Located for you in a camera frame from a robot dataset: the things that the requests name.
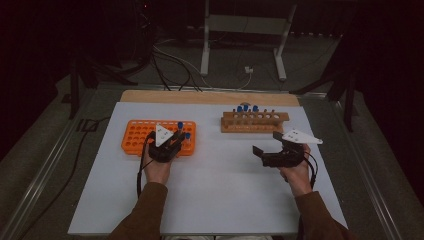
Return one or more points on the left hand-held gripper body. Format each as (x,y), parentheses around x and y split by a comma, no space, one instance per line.
(161,151)

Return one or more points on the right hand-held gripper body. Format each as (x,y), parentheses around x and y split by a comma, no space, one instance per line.
(285,158)

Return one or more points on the blue-capped test tube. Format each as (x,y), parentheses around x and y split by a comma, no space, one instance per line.
(239,108)
(187,135)
(180,125)
(245,107)
(255,108)

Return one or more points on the wooden test tube rack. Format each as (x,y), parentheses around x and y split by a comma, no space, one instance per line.
(251,129)

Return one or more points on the orange plastic tube rack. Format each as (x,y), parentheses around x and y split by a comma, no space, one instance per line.
(133,137)

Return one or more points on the person's left hand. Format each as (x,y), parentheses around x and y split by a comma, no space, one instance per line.
(156,171)

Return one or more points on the person's right hand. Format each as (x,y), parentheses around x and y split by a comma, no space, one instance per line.
(298,178)

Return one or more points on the white table mat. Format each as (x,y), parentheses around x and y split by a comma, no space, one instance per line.
(216,186)

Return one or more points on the white plug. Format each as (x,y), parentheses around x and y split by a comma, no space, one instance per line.
(248,69)

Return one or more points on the black stand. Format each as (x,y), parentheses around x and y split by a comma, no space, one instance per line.
(349,106)

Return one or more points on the grey metal stand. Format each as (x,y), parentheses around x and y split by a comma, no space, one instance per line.
(205,50)

